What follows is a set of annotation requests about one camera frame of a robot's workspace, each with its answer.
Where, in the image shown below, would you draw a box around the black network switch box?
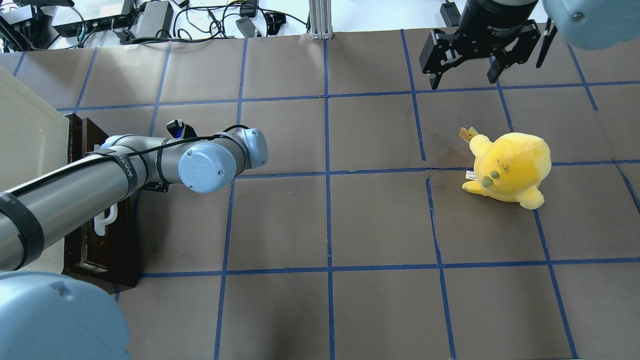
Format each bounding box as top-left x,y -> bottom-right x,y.
51,0 -> 137,38

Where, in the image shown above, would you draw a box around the white drawer handle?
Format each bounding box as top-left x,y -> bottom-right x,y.
93,203 -> 118,237

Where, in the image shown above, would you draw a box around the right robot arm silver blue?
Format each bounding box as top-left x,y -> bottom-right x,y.
419,0 -> 640,90

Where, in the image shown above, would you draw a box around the aluminium frame post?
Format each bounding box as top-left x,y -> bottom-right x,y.
308,0 -> 334,40

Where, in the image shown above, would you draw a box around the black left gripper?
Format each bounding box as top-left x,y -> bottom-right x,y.
142,181 -> 170,194

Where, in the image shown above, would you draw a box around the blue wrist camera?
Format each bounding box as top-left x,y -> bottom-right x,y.
166,119 -> 198,140

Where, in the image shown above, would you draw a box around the tangled black cables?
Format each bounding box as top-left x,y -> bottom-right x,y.
115,0 -> 308,46

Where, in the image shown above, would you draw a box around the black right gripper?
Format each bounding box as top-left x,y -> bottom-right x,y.
418,0 -> 541,91

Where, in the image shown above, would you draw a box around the yellow plush penguin toy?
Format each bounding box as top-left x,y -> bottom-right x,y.
459,127 -> 553,210

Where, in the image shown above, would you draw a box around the black power adapter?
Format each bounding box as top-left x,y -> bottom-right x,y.
235,16 -> 263,38

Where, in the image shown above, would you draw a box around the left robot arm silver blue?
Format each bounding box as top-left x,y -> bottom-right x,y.
0,125 -> 269,360

